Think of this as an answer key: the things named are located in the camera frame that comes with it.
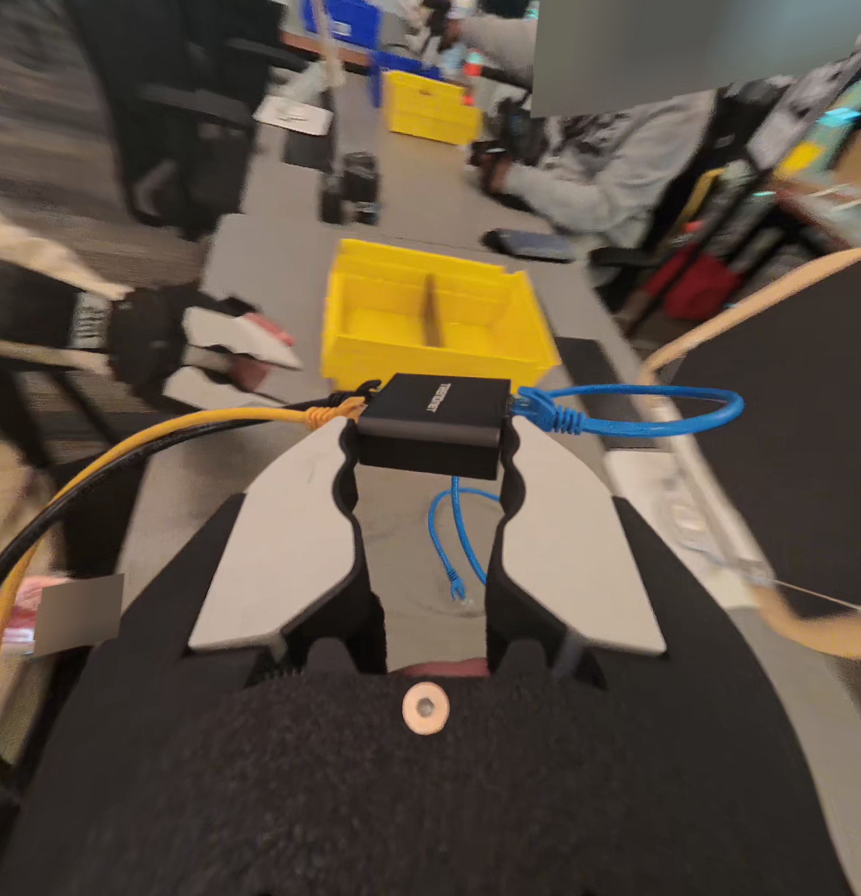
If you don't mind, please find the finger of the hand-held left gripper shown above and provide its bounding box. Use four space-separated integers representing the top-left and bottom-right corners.
161 367 291 410
183 308 305 372

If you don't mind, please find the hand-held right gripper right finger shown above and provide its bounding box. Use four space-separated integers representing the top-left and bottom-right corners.
487 420 668 655

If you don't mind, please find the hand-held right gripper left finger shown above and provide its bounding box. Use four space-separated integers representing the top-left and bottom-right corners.
187 419 368 652

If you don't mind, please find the orange ethernet cable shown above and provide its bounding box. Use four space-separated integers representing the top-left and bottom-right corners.
0 395 367 732

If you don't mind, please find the blue ethernet cable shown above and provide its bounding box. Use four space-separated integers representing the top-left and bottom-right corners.
428 384 745 604

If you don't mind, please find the yellow storage bin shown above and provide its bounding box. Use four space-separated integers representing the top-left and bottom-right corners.
320 238 563 394
383 69 482 147

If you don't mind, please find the black ethernet adapter box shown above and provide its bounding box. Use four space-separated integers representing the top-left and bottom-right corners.
353 373 513 483

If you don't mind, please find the person's left hand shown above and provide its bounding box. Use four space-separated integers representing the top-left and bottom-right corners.
229 314 296 392

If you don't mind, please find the white power strip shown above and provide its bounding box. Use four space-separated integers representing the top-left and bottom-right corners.
602 402 778 606

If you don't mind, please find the black electronic equipment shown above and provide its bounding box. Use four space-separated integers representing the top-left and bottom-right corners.
320 150 384 226

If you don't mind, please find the dark bin divider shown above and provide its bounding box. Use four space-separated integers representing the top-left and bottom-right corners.
422 272 451 349

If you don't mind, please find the black office chair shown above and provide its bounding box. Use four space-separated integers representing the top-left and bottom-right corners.
73 0 312 242

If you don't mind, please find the white stand base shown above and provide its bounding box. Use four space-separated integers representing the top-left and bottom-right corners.
254 0 346 137

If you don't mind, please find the red bag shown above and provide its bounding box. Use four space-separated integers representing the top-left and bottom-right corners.
641 241 745 324

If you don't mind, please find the dark flat case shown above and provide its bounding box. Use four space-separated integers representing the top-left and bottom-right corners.
481 227 580 265

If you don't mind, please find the blue storage bin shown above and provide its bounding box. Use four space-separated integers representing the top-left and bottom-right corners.
301 0 382 42
366 48 445 107

